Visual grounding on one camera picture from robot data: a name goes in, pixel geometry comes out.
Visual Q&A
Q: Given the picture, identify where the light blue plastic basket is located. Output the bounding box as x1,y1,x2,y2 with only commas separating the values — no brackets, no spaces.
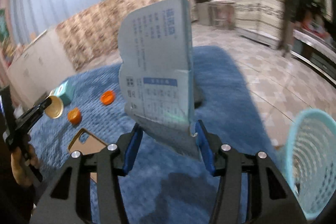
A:
281,109,335,221

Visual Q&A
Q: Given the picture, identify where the orange fruit piece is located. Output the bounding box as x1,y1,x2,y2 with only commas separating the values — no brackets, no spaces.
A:
100,90,116,105

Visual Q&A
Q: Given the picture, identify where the white cabinet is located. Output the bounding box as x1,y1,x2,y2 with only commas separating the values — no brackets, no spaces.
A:
8,28,76,108

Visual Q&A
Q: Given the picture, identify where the blue fluffy table cover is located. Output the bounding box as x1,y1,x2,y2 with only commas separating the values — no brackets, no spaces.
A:
31,46,278,223

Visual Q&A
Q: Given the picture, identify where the teal tissue box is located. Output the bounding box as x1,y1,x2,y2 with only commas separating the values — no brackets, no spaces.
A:
50,81,75,106

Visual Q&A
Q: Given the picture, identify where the covered chest with clothes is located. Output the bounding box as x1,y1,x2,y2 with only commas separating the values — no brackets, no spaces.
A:
234,0,284,50

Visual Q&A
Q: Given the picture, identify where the person's left hand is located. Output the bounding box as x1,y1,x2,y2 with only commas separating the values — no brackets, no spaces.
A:
11,135,40,188

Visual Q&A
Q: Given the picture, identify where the light blue carton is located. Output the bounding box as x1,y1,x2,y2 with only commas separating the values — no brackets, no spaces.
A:
117,0,200,159

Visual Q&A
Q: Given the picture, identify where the brown flat tray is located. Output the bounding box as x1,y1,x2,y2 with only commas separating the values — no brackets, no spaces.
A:
68,128,107,184

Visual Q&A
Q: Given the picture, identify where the small metal stool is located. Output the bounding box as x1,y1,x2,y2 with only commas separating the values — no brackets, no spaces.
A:
209,0,235,30

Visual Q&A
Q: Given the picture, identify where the low tv bench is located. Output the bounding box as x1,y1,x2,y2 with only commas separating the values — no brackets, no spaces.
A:
291,28,335,87

